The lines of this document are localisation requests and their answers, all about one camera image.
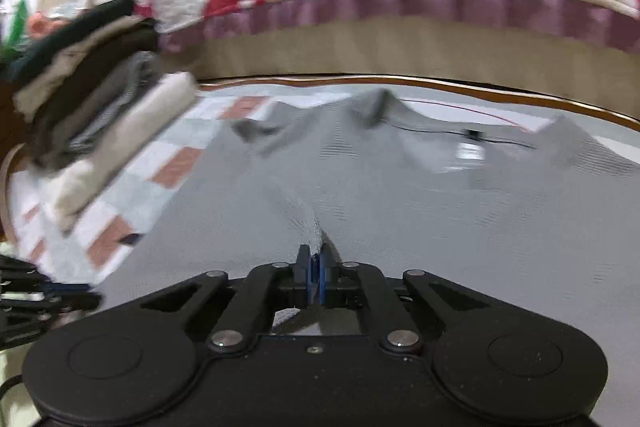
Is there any grey ribbed shirt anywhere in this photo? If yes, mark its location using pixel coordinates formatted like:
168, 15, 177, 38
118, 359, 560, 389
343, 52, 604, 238
97, 88, 640, 408

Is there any beige bed frame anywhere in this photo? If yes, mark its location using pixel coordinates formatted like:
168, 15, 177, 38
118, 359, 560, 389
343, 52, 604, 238
40, 0, 640, 132

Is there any stack of folded clothes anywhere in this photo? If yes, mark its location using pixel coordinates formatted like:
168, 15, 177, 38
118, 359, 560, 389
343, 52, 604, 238
10, 0, 198, 235

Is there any grey plush bunny toy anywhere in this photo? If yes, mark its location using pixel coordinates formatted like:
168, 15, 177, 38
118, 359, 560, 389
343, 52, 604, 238
27, 12, 68, 38

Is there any green plastic bag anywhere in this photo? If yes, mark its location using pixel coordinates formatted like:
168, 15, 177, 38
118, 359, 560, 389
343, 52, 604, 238
7, 0, 30, 50

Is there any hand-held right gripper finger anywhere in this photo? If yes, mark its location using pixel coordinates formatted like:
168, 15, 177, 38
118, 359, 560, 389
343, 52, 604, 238
315, 243, 496, 353
139, 245, 315, 353

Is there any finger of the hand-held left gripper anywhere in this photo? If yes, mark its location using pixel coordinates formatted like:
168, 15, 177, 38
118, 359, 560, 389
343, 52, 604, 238
0, 254, 97, 296
0, 294, 103, 350

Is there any checked printed floor rug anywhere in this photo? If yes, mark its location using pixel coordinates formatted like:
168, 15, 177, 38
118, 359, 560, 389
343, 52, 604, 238
0, 82, 640, 288

